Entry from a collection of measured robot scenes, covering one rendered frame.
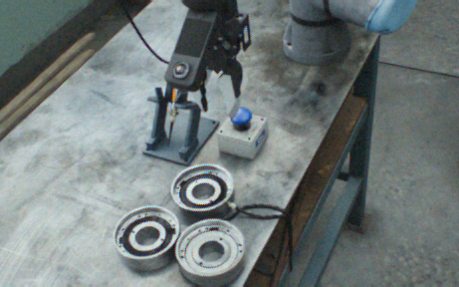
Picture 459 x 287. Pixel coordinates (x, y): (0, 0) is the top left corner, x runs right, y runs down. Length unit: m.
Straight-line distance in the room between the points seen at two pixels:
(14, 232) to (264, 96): 0.54
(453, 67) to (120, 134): 1.82
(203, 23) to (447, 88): 1.87
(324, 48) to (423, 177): 1.01
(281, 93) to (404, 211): 0.96
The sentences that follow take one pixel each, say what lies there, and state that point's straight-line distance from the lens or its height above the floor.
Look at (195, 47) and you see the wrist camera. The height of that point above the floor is 1.11.
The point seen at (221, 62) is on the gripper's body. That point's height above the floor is 1.07.
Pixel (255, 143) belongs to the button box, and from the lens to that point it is 1.03.
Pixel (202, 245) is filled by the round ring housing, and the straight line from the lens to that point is 0.89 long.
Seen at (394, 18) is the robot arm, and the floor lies 0.95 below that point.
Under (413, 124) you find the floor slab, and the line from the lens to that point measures 2.36.
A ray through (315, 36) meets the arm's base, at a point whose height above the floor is 0.86.
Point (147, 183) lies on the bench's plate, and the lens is 1.04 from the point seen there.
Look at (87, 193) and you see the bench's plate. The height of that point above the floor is 0.80.
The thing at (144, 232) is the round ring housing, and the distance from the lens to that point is 0.94.
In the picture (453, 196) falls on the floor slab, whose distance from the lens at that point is 2.11.
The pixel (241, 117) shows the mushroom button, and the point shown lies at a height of 0.87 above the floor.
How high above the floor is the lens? 1.53
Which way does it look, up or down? 43 degrees down
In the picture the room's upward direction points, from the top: 8 degrees counter-clockwise
